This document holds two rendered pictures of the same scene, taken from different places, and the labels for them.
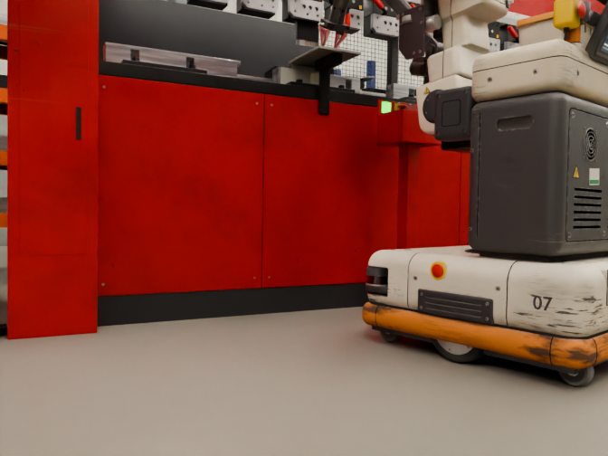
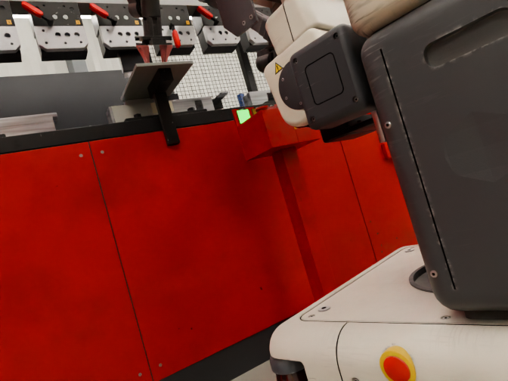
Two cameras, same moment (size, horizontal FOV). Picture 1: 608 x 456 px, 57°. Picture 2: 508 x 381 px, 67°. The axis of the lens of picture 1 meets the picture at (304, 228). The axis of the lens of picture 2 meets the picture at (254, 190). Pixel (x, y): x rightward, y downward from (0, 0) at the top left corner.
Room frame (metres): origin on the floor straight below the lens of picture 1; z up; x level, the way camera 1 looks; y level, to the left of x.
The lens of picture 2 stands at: (0.99, -0.21, 0.50)
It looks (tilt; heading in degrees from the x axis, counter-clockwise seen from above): 3 degrees up; 357
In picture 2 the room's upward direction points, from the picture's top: 16 degrees counter-clockwise
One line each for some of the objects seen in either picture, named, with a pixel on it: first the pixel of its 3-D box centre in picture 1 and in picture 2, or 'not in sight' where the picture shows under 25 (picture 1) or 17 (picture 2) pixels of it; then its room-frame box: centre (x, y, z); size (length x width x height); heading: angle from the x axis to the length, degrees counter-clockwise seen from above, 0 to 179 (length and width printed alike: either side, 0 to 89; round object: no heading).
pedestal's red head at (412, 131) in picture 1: (410, 121); (275, 124); (2.23, -0.41, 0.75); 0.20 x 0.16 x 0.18; 119
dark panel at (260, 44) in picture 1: (213, 56); (60, 121); (2.72, 0.44, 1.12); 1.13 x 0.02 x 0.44; 117
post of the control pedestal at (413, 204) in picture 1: (407, 213); (306, 229); (2.23, -0.41, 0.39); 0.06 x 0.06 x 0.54; 29
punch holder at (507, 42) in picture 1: (511, 44); not in sight; (2.91, -1.04, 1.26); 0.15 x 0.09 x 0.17; 117
